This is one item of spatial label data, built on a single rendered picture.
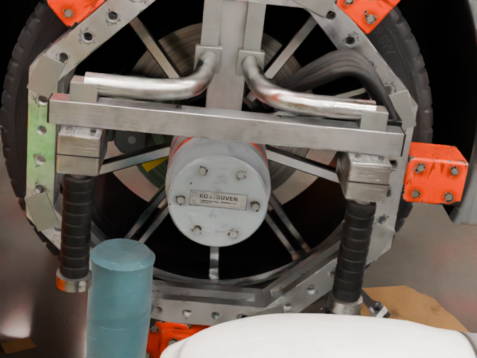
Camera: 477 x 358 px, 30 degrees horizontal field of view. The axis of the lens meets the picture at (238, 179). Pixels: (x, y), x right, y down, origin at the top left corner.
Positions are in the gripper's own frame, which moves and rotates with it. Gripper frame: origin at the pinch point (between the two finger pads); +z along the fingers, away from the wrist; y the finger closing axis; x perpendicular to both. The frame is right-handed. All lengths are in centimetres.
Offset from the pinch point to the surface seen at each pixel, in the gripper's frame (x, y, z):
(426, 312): -80, -9, 107
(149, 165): 30.9, -14.1, 14.8
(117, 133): 39.1, -13.5, 11.7
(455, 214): -3.9, 21.1, 5.6
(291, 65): 29.5, 14.6, 15.2
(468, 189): -1.3, 25.1, 5.1
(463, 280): -93, 3, 131
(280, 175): 15.6, 1.6, 15.2
